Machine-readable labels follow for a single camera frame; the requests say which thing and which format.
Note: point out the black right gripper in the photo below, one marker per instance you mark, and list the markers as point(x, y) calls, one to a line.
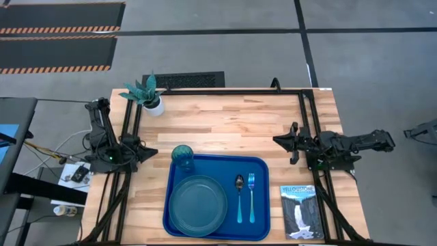
point(300, 141)

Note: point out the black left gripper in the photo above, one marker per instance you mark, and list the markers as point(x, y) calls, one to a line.
point(136, 148)

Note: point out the teal faceted plastic cup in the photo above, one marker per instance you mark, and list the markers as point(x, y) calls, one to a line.
point(182, 153)

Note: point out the teal round plate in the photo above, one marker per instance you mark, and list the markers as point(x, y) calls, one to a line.
point(198, 205)

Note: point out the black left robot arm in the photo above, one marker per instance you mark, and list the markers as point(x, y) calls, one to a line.
point(102, 136)

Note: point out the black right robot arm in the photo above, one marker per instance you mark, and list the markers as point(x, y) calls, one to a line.
point(358, 140)

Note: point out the blue plastic tray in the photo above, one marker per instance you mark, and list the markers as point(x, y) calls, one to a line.
point(259, 205)

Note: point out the green plant in white pot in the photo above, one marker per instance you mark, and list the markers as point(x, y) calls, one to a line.
point(154, 108)

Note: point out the black hook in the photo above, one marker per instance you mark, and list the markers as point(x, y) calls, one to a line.
point(276, 83)

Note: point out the black handheld controller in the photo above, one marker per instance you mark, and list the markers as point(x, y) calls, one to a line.
point(79, 173)

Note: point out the Yellowstone waterfall picture card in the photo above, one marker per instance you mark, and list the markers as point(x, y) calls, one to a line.
point(300, 215)

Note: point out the white paper sheet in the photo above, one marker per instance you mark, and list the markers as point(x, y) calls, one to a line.
point(65, 171)

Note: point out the black floor vent grate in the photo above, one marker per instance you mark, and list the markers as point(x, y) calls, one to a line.
point(187, 80)

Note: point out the clear plastic bottle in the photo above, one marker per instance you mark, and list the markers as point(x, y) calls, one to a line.
point(65, 210)

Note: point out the black side table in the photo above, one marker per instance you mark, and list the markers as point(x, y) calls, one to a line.
point(41, 188)

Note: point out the grey desk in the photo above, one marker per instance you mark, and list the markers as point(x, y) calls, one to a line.
point(17, 112)

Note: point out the black mat with hazard stripes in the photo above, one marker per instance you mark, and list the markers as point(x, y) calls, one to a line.
point(51, 15)
point(51, 51)

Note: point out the blue flat item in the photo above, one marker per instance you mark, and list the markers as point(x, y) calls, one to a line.
point(7, 136)

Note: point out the black aluminium table frame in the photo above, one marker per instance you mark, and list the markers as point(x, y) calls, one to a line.
point(239, 92)

